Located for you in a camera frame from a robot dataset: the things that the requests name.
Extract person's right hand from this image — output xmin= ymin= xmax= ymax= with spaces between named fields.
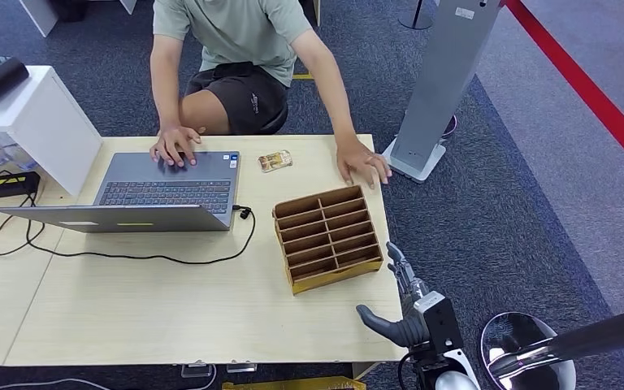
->
xmin=149 ymin=125 xmax=206 ymax=168

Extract black power adapter yellow labels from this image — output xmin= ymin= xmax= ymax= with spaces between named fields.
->
xmin=0 ymin=171 xmax=41 ymax=202

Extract white cabinet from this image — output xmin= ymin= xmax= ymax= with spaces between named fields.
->
xmin=0 ymin=65 xmax=104 ymax=197

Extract brown cardboard slot organizer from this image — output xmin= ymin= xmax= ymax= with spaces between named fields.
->
xmin=271 ymin=184 xmax=385 ymax=296

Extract white floor cable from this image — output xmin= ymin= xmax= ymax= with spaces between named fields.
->
xmin=0 ymin=379 xmax=110 ymax=390

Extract white furniture panel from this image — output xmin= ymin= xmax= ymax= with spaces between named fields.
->
xmin=18 ymin=0 xmax=59 ymax=39

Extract grey kiosk stand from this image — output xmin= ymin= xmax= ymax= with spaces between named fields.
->
xmin=380 ymin=0 xmax=505 ymax=184

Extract person's left hand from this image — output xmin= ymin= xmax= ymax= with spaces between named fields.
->
xmin=336 ymin=134 xmax=393 ymax=191

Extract grey open laptop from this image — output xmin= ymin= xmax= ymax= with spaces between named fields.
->
xmin=0 ymin=150 xmax=241 ymax=234

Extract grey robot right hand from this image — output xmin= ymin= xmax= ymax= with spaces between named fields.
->
xmin=355 ymin=241 xmax=431 ymax=349

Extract yellow strip under table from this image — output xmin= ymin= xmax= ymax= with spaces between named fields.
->
xmin=221 ymin=376 xmax=367 ymax=390

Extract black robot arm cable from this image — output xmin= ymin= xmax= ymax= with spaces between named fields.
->
xmin=396 ymin=347 xmax=426 ymax=390

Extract black stanchion base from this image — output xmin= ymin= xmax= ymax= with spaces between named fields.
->
xmin=397 ymin=0 xmax=435 ymax=31

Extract person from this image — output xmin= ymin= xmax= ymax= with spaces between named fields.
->
xmin=149 ymin=0 xmax=393 ymax=191

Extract red barrier belt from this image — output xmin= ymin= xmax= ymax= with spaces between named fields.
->
xmin=503 ymin=0 xmax=624 ymax=188

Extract black laptop power cable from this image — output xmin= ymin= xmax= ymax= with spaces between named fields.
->
xmin=0 ymin=193 xmax=257 ymax=266

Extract clear plastic bottles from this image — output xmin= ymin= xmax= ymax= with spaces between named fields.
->
xmin=0 ymin=132 xmax=40 ymax=173

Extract chrome stanchion post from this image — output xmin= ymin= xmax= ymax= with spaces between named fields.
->
xmin=479 ymin=302 xmax=624 ymax=390

